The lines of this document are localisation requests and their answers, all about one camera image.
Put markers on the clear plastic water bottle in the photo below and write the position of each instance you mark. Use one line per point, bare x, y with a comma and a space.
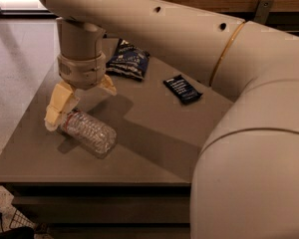
91, 134

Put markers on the dark blue snack bar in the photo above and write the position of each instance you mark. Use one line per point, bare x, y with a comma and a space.
182, 89

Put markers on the blue chip bag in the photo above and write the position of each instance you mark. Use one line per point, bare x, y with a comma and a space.
128, 61

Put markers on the black wire basket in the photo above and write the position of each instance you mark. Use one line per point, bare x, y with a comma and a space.
16, 230

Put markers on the right metal wall bracket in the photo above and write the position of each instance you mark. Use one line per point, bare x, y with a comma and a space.
262, 11

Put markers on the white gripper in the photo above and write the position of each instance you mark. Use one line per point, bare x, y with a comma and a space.
84, 71

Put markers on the grey drawer cabinet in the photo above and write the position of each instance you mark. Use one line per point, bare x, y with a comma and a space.
119, 167

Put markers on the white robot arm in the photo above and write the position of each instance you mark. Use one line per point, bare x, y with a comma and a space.
246, 181

